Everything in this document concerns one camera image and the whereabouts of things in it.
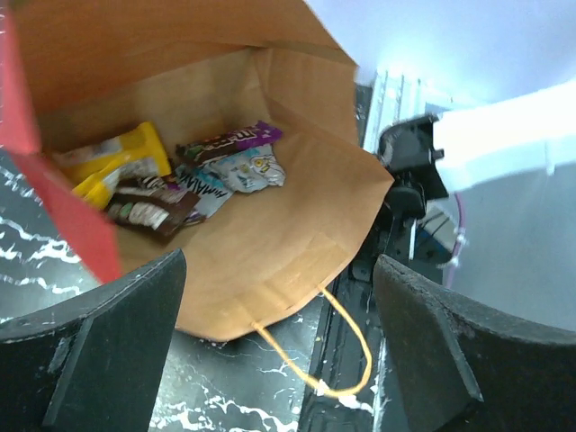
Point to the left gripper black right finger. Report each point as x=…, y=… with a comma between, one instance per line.
x=465, y=366

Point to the purple snack wrapper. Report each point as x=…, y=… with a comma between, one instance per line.
x=202, y=151

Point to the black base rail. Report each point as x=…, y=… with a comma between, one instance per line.
x=338, y=360

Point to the red brown paper bag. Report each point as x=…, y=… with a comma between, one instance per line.
x=77, y=72

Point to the silver blue snack wrapper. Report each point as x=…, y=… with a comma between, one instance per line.
x=246, y=172

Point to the yellow snack bag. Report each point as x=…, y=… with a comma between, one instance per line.
x=97, y=169

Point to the brown chocolate candy packet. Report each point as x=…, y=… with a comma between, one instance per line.
x=154, y=205

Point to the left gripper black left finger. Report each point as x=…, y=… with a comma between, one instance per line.
x=93, y=362

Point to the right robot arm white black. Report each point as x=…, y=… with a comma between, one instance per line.
x=436, y=155

